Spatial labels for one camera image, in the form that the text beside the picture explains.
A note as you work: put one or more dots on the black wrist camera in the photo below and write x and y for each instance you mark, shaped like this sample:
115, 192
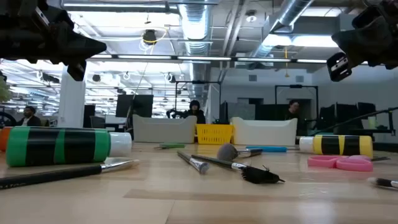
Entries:
76, 71
339, 67

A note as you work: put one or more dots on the green cup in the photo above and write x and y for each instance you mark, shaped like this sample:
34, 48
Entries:
372, 122

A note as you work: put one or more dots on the black ceiling device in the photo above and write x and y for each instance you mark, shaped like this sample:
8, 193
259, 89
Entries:
149, 36

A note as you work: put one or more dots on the green black-striped paint bottle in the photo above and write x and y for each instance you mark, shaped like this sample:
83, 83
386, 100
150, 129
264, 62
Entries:
62, 146

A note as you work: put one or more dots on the black aluminium table frame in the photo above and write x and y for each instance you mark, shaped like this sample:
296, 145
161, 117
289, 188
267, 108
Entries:
387, 147

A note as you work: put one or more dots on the black metal stand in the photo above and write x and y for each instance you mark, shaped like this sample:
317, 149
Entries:
390, 121

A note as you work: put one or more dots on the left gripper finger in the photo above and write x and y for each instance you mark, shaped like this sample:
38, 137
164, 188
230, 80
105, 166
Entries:
63, 23
82, 46

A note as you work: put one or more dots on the long thin black paintbrush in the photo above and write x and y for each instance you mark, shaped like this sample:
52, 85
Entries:
62, 174

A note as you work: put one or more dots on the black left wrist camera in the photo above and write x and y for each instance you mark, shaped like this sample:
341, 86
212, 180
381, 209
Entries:
76, 71

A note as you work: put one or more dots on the flat silver-ferrule brush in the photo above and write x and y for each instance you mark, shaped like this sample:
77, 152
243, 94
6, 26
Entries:
196, 163

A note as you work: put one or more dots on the grey plastic bin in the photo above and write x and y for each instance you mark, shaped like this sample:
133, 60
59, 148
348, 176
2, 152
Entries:
164, 130

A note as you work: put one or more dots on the black spoked wheel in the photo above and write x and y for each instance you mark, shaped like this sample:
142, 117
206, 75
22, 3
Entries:
6, 119

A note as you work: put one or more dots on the fluffy grey makeup brush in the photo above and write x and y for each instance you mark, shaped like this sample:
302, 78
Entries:
228, 152

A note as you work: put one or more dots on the black station frame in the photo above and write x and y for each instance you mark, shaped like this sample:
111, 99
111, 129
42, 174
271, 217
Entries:
199, 82
295, 86

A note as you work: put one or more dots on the small white-tipped paintbrush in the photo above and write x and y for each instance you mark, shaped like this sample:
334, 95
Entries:
385, 183

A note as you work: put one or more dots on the black beam with light strips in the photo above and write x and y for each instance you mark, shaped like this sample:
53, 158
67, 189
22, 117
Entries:
202, 58

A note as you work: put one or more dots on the white plastic bin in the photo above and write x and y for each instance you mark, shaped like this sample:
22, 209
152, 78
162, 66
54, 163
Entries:
264, 132

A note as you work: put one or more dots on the orange black-striped paint bottle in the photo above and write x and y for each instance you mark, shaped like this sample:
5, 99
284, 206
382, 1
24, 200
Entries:
4, 140

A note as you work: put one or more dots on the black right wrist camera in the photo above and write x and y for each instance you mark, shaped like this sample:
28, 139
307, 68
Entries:
339, 67

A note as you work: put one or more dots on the black bristle brush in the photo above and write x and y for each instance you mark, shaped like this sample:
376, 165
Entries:
258, 175

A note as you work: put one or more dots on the white building pillar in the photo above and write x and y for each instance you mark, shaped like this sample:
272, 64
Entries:
71, 102

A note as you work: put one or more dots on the yellow plastic basket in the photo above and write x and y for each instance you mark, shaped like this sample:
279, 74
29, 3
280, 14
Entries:
214, 133

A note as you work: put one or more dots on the yellow black-striped paint bottle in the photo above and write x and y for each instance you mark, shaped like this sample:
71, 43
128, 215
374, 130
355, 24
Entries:
342, 145

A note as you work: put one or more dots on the black computer monitor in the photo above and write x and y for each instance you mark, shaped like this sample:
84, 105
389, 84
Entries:
89, 115
141, 105
346, 115
327, 118

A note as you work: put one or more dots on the green artificial plant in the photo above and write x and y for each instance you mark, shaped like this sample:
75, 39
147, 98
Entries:
3, 91

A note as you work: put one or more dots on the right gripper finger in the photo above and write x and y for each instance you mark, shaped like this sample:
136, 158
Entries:
354, 43
367, 17

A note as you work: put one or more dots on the person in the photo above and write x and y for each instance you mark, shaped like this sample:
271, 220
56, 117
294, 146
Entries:
29, 119
195, 115
292, 112

